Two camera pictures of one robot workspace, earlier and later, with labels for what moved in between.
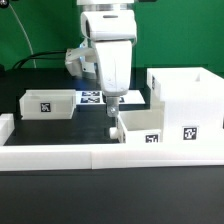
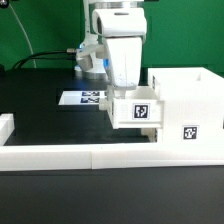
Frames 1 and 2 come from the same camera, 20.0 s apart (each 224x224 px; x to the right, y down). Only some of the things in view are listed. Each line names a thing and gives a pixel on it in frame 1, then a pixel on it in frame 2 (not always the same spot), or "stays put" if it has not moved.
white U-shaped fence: [36, 157] stays put
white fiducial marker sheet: [97, 97] stays put
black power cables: [40, 53] stays put
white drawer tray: [48, 104] -> [134, 108]
